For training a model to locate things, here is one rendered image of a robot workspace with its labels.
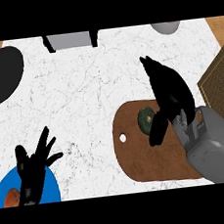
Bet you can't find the grey appliance with black legs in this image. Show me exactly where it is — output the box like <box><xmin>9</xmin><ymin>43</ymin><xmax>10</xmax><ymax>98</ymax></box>
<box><xmin>41</xmin><ymin>30</ymin><xmax>101</xmax><ymax>55</ymax></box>

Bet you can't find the dark green squash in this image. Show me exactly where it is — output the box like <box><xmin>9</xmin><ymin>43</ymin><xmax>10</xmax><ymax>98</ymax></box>
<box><xmin>136</xmin><ymin>105</ymin><xmax>158</xmax><ymax>136</ymax></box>

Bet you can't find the grey round pot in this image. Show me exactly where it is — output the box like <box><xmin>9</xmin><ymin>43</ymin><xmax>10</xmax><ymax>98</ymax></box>
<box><xmin>150</xmin><ymin>21</ymin><xmax>183</xmax><ymax>37</ymax></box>

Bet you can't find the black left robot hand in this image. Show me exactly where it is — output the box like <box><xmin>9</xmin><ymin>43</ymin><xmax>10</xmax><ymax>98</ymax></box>
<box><xmin>10</xmin><ymin>124</ymin><xmax>69</xmax><ymax>207</ymax></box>

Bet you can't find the blue round plate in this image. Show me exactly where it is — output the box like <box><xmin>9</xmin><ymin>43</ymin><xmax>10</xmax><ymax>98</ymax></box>
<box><xmin>0</xmin><ymin>160</ymin><xmax>62</xmax><ymax>209</ymax></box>

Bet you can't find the orange-brown round food item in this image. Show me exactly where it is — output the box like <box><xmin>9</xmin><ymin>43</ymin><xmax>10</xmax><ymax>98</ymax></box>
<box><xmin>2</xmin><ymin>187</ymin><xmax>22</xmax><ymax>209</ymax></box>

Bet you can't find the woven wicker basket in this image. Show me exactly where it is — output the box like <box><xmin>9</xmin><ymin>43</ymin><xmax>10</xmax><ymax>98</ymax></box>
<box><xmin>193</xmin><ymin>44</ymin><xmax>224</xmax><ymax>135</ymax></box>

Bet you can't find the brown wooden cutting board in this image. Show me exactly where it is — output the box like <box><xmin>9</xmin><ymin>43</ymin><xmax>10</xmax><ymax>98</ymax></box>
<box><xmin>108</xmin><ymin>92</ymin><xmax>212</xmax><ymax>188</ymax></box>

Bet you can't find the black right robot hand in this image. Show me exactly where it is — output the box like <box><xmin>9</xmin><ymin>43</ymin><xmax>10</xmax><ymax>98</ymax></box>
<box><xmin>138</xmin><ymin>50</ymin><xmax>201</xmax><ymax>148</ymax></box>

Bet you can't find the black round pan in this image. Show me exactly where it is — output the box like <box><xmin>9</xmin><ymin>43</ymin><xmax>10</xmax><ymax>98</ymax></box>
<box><xmin>0</xmin><ymin>44</ymin><xmax>29</xmax><ymax>106</ymax></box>

